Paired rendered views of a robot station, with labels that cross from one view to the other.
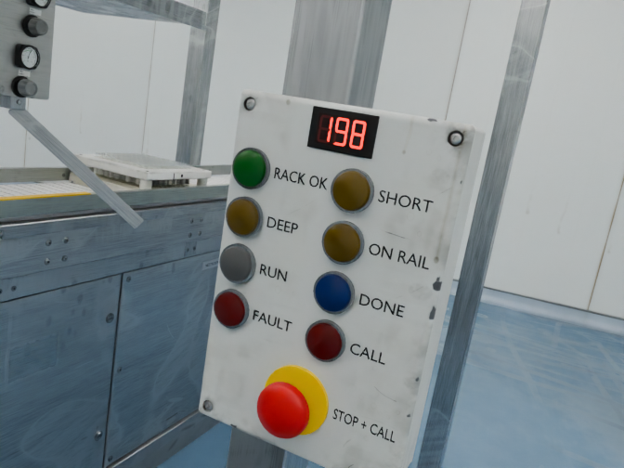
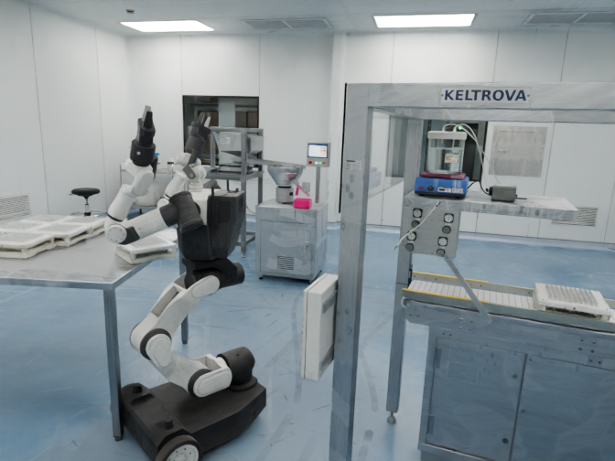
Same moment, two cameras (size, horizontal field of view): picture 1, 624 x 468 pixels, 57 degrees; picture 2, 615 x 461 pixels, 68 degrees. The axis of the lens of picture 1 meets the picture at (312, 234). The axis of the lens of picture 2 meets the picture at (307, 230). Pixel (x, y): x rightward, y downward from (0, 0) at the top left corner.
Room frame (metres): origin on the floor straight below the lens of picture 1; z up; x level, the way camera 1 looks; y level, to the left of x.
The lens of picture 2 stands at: (0.31, -1.23, 1.50)
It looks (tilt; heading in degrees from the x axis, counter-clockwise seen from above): 13 degrees down; 87
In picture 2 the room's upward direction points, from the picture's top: 2 degrees clockwise
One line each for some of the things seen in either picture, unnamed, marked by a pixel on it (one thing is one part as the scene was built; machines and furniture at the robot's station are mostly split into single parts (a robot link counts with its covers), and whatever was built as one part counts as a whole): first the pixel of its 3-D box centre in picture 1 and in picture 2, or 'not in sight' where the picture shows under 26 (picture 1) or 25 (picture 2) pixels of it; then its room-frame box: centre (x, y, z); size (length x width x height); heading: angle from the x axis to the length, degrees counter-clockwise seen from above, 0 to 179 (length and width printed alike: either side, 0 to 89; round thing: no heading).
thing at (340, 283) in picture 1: (332, 292); not in sight; (0.38, -0.02, 0.96); 0.03 x 0.01 x 0.03; 66
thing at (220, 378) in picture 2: not in sight; (204, 375); (-0.09, 0.85, 0.28); 0.21 x 0.20 x 0.13; 40
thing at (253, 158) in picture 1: (249, 168); not in sight; (0.42, 0.05, 1.03); 0.03 x 0.01 x 0.03; 66
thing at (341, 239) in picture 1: (342, 242); not in sight; (0.38, -0.02, 0.99); 0.03 x 0.01 x 0.03; 66
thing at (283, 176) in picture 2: not in sight; (290, 185); (0.34, 3.40, 0.95); 0.49 x 0.36 x 0.37; 164
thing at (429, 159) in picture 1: (331, 281); (322, 325); (0.42, -0.02, 0.96); 0.17 x 0.06 x 0.26; 66
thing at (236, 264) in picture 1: (236, 264); not in sight; (0.42, 0.05, 0.96); 0.03 x 0.01 x 0.03; 66
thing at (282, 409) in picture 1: (292, 402); not in sight; (0.39, -0.01, 0.87); 0.04 x 0.04 x 0.04; 66
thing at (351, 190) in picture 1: (351, 190); not in sight; (0.38, -0.02, 1.03); 0.03 x 0.01 x 0.03; 66
